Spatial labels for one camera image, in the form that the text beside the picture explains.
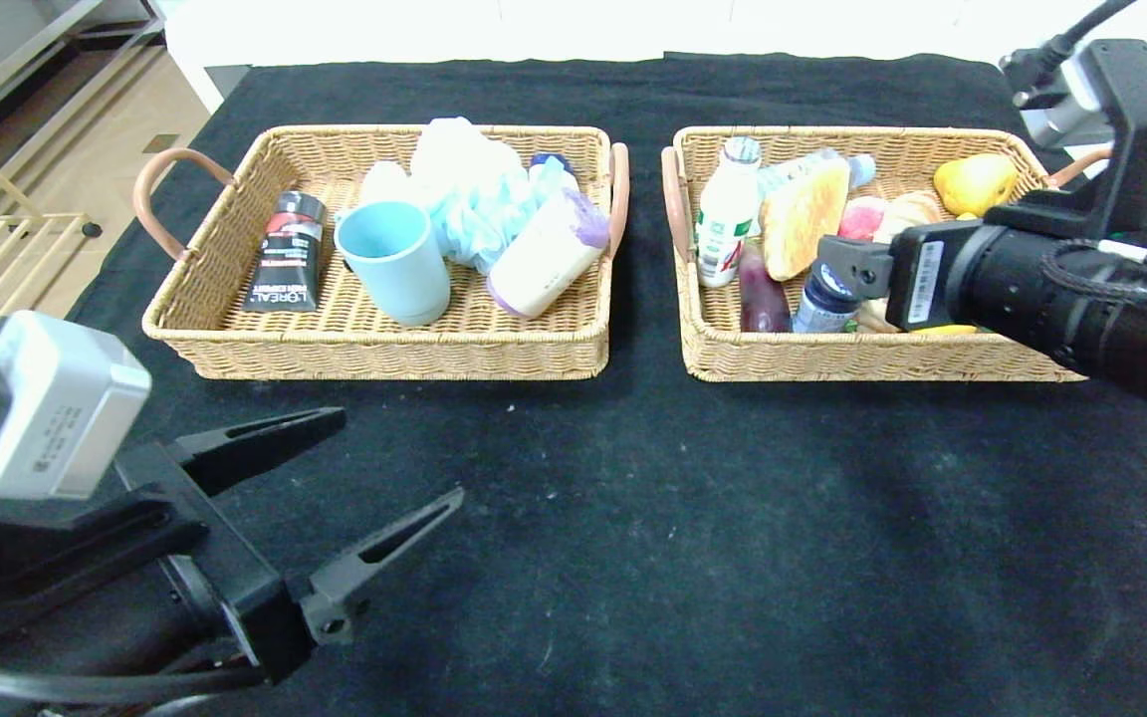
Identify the black table cloth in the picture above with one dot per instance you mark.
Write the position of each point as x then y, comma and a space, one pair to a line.
633, 498

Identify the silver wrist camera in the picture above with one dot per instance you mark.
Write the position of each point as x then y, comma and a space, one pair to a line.
61, 408
1061, 110

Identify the light blue bath pouf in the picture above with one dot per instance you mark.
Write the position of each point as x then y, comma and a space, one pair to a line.
474, 199

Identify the pink toy peach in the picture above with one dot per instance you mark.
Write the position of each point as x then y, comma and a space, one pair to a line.
862, 219

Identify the dark blue lid bottle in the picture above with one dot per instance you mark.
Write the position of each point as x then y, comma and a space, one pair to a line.
822, 304

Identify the small white round-top bottle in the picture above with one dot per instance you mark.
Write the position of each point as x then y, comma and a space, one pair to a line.
381, 184

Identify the wicker basket holding food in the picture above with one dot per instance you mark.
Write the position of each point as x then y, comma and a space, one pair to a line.
723, 349

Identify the yellow toy mango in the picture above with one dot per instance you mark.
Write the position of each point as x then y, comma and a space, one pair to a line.
947, 329

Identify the white bottle blue cap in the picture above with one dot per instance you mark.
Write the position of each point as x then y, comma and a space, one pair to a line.
559, 164

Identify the white bottle purple cap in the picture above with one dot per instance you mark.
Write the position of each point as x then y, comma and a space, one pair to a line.
539, 262

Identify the black L'Oreal tube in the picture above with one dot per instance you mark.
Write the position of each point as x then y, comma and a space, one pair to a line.
287, 257

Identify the clear water bottle blue cap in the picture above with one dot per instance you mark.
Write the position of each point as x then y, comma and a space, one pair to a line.
783, 174

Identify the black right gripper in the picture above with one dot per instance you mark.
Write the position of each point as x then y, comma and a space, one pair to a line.
922, 279

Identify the purple toy eggplant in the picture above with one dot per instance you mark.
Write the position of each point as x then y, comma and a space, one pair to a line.
763, 304

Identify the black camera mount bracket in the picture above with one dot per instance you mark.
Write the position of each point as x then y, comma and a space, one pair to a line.
56, 558
1131, 149

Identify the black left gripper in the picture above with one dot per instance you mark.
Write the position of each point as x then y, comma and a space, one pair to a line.
257, 590

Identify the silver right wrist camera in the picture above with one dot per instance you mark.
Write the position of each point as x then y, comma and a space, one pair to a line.
1061, 110

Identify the wicker basket holding toiletries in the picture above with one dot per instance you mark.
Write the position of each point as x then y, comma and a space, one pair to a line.
474, 339

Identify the teal plastic mug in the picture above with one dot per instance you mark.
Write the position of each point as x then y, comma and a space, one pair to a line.
404, 287

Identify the white milk drink bottle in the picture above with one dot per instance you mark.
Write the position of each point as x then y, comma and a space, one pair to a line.
728, 229

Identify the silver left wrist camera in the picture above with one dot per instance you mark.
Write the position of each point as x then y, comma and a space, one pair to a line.
61, 408

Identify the yellow toy pear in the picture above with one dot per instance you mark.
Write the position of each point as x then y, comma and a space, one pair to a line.
974, 184

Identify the white cupboard doors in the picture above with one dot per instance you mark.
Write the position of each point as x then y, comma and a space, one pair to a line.
982, 30

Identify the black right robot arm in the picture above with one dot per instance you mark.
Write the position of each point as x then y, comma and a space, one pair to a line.
1081, 299

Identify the striped spiral bread roll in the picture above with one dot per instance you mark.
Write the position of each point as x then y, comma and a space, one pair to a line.
912, 211

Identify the toy croissant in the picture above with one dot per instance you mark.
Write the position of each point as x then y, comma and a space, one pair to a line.
802, 219

